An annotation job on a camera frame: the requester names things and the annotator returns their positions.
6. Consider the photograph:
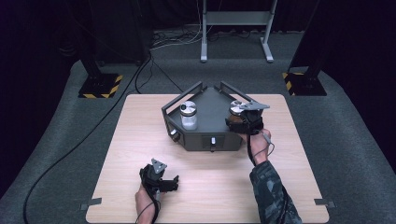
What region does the black stand with striped base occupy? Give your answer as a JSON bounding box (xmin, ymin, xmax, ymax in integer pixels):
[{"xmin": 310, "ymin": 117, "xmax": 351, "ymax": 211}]
[
  {"xmin": 78, "ymin": 52, "xmax": 124, "ymax": 100},
  {"xmin": 281, "ymin": 46, "xmax": 328, "ymax": 97}
]

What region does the bundle of floor cables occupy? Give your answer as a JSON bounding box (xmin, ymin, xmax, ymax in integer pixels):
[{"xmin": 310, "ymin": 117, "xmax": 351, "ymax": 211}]
[{"xmin": 150, "ymin": 23, "xmax": 204, "ymax": 51}]

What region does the person's left hand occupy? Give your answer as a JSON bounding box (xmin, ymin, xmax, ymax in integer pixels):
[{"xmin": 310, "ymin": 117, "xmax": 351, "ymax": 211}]
[{"xmin": 134, "ymin": 183, "xmax": 162, "ymax": 224}]

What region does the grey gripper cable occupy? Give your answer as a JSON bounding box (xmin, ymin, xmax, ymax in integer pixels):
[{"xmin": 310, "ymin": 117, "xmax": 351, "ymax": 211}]
[
  {"xmin": 252, "ymin": 131, "xmax": 276, "ymax": 160},
  {"xmin": 135, "ymin": 191, "xmax": 161, "ymax": 224}
]

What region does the person's right hand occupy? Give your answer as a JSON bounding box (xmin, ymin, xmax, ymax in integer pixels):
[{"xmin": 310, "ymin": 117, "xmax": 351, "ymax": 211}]
[{"xmin": 238, "ymin": 128, "xmax": 273, "ymax": 166}]

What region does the thin black floor cable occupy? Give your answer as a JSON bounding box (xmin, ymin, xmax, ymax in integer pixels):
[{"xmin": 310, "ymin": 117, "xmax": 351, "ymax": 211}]
[{"xmin": 151, "ymin": 59, "xmax": 185, "ymax": 93}]

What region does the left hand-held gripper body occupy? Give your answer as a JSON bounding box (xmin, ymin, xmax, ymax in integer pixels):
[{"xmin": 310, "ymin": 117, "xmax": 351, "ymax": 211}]
[{"xmin": 138, "ymin": 158, "xmax": 168, "ymax": 194}]

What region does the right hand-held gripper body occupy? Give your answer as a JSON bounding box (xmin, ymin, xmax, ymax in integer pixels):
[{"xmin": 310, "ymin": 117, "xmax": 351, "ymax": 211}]
[{"xmin": 236, "ymin": 102, "xmax": 271, "ymax": 135}]

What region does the glass jar with brown powder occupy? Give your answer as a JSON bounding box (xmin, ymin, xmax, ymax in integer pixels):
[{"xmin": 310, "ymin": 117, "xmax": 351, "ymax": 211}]
[{"xmin": 228, "ymin": 99, "xmax": 250, "ymax": 125}]

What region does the grey metal stand frame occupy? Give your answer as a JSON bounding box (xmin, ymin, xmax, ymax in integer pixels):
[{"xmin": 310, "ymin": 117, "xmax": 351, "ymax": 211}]
[{"xmin": 200, "ymin": 0, "xmax": 278, "ymax": 63}]

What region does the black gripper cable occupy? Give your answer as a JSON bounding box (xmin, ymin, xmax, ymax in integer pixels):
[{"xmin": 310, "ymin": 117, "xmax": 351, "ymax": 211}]
[
  {"xmin": 247, "ymin": 133, "xmax": 290, "ymax": 224},
  {"xmin": 139, "ymin": 169, "xmax": 162, "ymax": 224}
]

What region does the thick black floor cable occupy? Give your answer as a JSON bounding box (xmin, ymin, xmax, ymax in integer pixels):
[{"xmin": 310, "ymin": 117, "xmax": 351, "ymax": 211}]
[{"xmin": 22, "ymin": 52, "xmax": 153, "ymax": 224}]

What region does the dark grey metal rack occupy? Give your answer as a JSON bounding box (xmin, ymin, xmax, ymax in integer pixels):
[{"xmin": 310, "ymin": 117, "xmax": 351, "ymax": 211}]
[{"xmin": 161, "ymin": 80, "xmax": 260, "ymax": 152}]

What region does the glass jar with white powder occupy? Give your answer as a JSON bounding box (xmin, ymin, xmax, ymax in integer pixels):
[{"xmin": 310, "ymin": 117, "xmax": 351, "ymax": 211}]
[{"xmin": 179, "ymin": 100, "xmax": 199, "ymax": 131}]

